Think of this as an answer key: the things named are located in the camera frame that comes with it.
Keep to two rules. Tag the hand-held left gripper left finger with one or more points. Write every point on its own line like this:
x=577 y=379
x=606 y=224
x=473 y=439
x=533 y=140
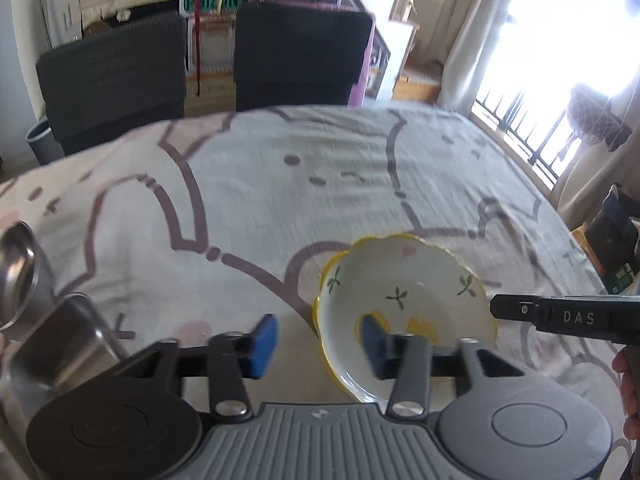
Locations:
x=265 y=345

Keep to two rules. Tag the bunny print tablecloth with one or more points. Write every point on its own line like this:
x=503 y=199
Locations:
x=300 y=185

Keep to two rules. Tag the beige curtain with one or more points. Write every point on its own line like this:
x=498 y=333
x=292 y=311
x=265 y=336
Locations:
x=475 y=75

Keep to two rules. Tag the hanging net bag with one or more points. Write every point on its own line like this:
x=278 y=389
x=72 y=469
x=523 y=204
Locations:
x=597 y=117

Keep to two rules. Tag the teal framed sign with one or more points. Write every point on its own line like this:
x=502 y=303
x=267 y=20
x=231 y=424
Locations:
x=212 y=0

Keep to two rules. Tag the black window railing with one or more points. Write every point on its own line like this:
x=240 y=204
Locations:
x=520 y=135

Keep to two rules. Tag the round stainless steel bowl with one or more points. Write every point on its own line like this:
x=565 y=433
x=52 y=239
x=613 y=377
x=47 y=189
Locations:
x=20 y=275

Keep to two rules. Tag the person's right hand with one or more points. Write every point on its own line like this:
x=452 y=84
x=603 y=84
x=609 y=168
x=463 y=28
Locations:
x=631 y=390

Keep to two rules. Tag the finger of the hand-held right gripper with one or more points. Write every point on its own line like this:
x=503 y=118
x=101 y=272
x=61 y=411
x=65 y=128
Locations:
x=512 y=307

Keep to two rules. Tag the floral yellow-rimmed ceramic bowl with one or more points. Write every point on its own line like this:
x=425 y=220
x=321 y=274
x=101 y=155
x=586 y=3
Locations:
x=425 y=280

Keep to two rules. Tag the dark grey chair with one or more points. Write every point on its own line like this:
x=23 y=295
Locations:
x=300 y=55
x=115 y=80

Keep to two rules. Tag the grey trash bin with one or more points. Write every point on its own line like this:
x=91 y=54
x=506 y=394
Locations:
x=42 y=142

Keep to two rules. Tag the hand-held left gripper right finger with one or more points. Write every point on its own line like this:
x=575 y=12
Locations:
x=375 y=349

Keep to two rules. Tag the square stainless steel bowl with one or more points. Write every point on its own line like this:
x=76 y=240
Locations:
x=65 y=345

